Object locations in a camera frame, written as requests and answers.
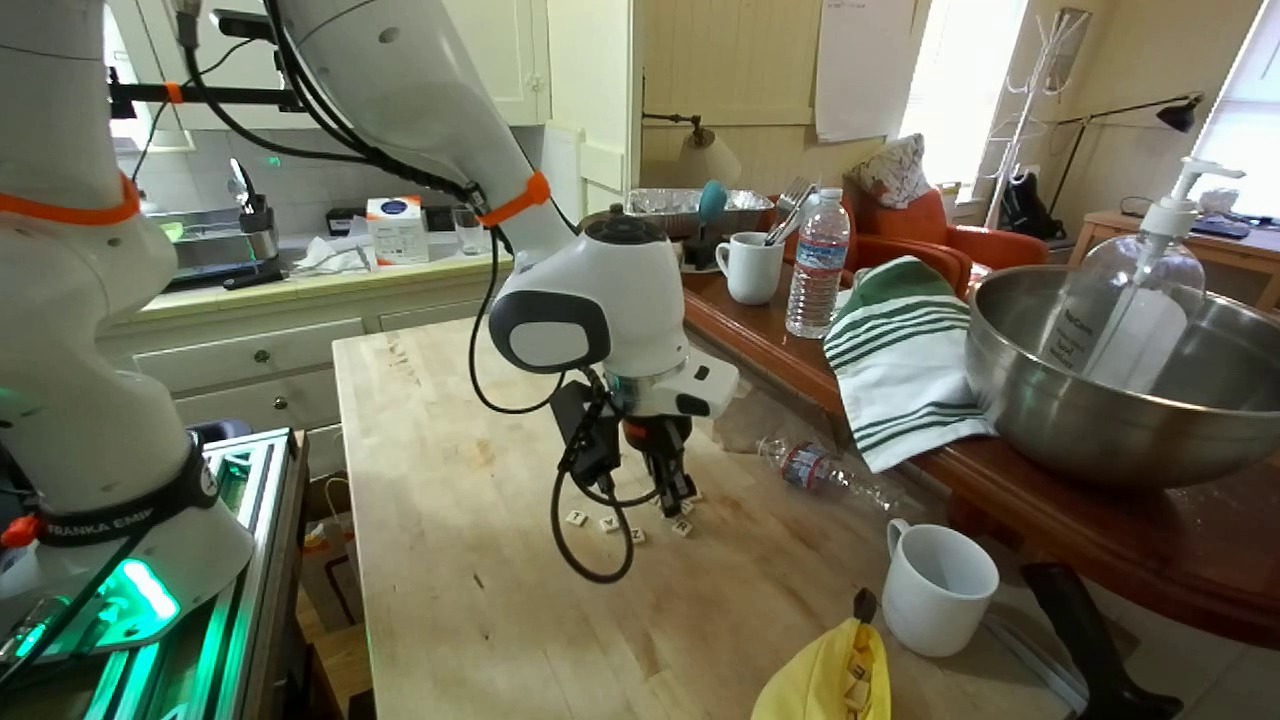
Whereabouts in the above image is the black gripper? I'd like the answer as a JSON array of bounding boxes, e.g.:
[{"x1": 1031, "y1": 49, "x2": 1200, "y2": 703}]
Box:
[{"x1": 625, "y1": 416, "x2": 698, "y2": 517}]

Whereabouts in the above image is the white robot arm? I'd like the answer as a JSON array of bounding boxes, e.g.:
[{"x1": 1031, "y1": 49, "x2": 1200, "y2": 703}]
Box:
[{"x1": 0, "y1": 0, "x2": 735, "y2": 647}]

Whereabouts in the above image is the crushed clear plastic bottle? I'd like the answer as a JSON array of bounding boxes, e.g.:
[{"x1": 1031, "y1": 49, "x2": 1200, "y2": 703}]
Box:
[{"x1": 719, "y1": 432, "x2": 893, "y2": 517}]

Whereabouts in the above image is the white mug on counter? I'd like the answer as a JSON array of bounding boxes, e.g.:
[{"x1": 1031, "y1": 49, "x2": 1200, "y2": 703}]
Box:
[{"x1": 717, "y1": 232, "x2": 784, "y2": 303}]

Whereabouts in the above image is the yellow cloth bag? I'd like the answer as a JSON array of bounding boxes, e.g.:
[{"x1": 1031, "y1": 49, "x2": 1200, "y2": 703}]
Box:
[{"x1": 754, "y1": 621, "x2": 893, "y2": 720}]

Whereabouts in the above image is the striped green white towel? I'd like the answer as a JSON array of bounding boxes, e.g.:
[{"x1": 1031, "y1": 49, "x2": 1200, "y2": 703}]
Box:
[{"x1": 824, "y1": 256, "x2": 991, "y2": 474}]

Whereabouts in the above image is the white mug on table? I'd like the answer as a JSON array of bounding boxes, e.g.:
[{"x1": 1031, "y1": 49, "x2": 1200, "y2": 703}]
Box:
[{"x1": 882, "y1": 519, "x2": 1002, "y2": 659}]

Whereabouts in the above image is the plastic water bottle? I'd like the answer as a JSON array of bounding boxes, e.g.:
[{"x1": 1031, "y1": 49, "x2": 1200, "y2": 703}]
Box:
[{"x1": 784, "y1": 190, "x2": 854, "y2": 341}]

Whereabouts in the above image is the orange chair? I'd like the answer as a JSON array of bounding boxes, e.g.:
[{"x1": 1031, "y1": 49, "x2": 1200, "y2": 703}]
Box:
[{"x1": 843, "y1": 182, "x2": 1053, "y2": 296}]

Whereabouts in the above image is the steel mixing bowl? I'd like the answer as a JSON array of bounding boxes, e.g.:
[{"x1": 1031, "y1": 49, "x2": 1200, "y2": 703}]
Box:
[{"x1": 968, "y1": 266, "x2": 1280, "y2": 490}]

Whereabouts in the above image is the clear soap dispenser bottle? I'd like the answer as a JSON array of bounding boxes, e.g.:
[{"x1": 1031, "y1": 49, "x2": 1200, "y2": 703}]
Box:
[{"x1": 1038, "y1": 158, "x2": 1242, "y2": 394}]

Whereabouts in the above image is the black desk lamp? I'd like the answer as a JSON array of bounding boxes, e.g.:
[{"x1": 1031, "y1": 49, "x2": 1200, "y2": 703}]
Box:
[{"x1": 1053, "y1": 92, "x2": 1200, "y2": 203}]

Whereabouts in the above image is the black cable loop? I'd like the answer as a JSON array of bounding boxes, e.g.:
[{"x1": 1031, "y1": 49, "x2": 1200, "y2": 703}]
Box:
[{"x1": 548, "y1": 377, "x2": 663, "y2": 588}]

